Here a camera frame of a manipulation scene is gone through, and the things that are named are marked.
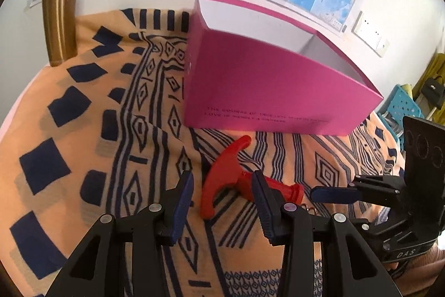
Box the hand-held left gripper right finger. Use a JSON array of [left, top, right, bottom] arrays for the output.
[[251, 170, 400, 297]]

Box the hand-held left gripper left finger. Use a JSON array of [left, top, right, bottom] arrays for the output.
[[45, 170, 195, 297]]

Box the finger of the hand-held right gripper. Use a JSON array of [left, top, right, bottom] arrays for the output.
[[349, 218, 392, 238], [310, 175, 406, 206]]

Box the red T-handle tool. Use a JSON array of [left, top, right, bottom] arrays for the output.
[[199, 135, 305, 220]]

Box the pink cardboard box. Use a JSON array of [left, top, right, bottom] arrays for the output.
[[182, 0, 384, 137]]

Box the person's right forearm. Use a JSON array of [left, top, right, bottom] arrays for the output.
[[386, 243, 445, 287]]

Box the blue perforated plastic basket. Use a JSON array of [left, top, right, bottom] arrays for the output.
[[377, 85, 423, 131]]

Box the black handbag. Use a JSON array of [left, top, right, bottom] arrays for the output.
[[424, 76, 445, 94]]

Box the yellow hanging coat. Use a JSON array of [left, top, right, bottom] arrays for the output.
[[414, 53, 445, 103]]

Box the orange patterned blanket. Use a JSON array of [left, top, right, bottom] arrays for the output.
[[0, 8, 408, 297]]

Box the gold thermos bottle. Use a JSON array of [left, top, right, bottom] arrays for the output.
[[41, 0, 84, 67]]

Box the white wall socket panel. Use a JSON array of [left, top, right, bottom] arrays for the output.
[[351, 11, 390, 58]]

